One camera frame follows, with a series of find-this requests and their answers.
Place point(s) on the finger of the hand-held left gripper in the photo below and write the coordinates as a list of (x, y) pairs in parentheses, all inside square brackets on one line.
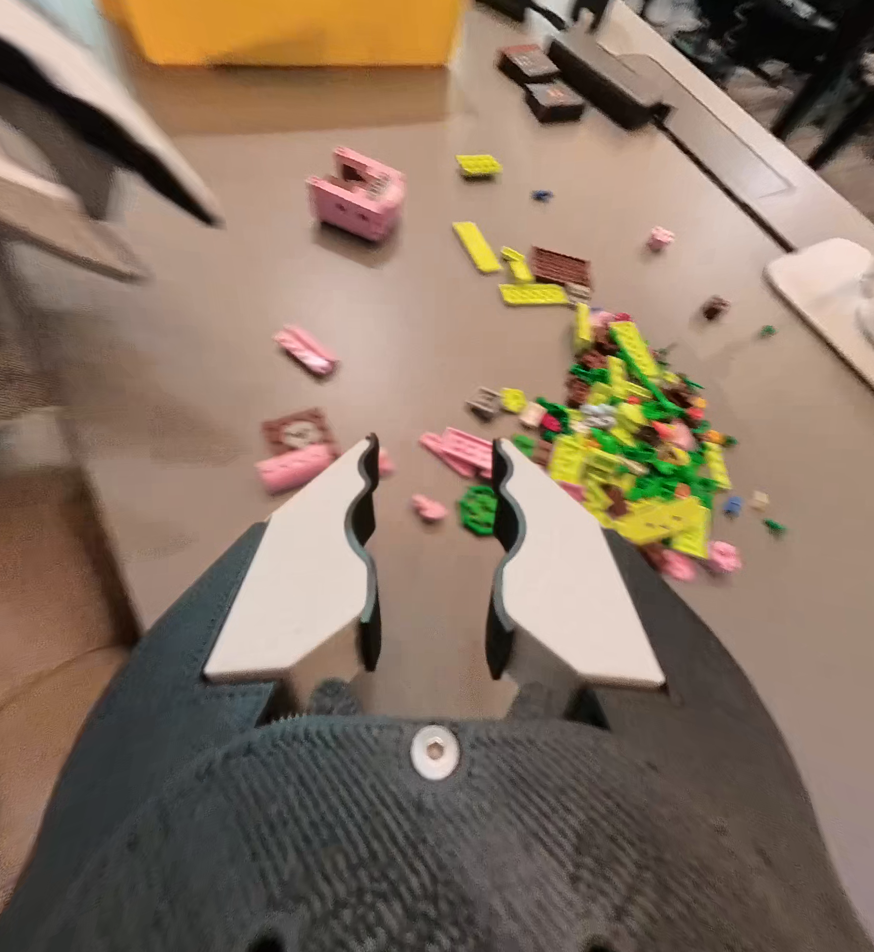
[(35, 216), (72, 67)]

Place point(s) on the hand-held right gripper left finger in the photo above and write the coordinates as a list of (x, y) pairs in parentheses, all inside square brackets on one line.
[(295, 587)]

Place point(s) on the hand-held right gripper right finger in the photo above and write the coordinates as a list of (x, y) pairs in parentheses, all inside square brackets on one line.
[(571, 587)]

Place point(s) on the pink brick block with face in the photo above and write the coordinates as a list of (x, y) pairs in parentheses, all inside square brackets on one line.
[(295, 468)]

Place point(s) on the pink brick block with holes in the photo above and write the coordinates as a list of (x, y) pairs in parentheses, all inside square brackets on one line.
[(355, 197)]

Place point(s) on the pink flower round plate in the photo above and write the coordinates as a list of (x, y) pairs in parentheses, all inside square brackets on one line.
[(679, 567)]

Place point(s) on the lime plate with face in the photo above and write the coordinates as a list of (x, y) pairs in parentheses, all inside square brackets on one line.
[(664, 528)]

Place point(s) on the green web wheel piece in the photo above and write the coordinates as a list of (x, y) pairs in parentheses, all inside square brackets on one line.
[(479, 509)]

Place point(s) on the brown plate with face print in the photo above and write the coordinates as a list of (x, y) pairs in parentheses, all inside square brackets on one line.
[(295, 431)]

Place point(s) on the large pink round brick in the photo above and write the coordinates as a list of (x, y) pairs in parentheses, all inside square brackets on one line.
[(725, 558)]

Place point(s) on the pile of mixed toy bricks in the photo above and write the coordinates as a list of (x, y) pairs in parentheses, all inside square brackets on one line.
[(638, 431)]

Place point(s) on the pink flat plate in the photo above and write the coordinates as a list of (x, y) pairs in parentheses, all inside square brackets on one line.
[(474, 446)]

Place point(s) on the white small tile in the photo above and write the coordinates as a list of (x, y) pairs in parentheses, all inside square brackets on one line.
[(531, 414)]

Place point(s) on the pink narrow studded plate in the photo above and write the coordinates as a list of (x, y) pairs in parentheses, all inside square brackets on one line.
[(444, 455)]

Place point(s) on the lime round plate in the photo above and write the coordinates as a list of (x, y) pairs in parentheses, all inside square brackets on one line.
[(514, 400)]

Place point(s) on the grey square plate brick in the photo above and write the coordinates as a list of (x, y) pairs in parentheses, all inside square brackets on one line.
[(483, 403)]

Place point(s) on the cream bone piece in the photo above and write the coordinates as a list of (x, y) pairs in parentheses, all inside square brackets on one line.
[(759, 499)]

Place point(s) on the yellow plastic bin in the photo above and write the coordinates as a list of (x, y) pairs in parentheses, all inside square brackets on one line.
[(288, 30)]

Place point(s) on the lime long studded plate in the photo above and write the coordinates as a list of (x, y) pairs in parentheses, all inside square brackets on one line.
[(534, 294)]

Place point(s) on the light grey small brick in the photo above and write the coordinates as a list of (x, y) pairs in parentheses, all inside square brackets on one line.
[(578, 291)]

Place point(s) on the brown round brick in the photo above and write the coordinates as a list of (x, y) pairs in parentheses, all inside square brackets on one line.
[(716, 308)]

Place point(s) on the brown upturned large plate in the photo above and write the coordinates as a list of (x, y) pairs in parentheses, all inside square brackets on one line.
[(560, 266)]

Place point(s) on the small lime brick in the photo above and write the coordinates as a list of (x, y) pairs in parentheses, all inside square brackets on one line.
[(517, 264)]

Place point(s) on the lime smooth flat tile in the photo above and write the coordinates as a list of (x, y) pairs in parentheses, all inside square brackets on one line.
[(476, 247)]

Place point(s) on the small pink round brick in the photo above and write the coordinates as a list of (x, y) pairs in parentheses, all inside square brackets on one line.
[(661, 239)]

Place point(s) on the lime two-row studded plate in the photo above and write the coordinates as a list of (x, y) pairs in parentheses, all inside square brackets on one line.
[(479, 166)]

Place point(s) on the dark brown flat block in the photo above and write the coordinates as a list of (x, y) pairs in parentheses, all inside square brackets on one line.
[(554, 102), (528, 63)]

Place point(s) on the flat black box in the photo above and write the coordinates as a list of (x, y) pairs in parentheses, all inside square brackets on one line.
[(608, 78)]

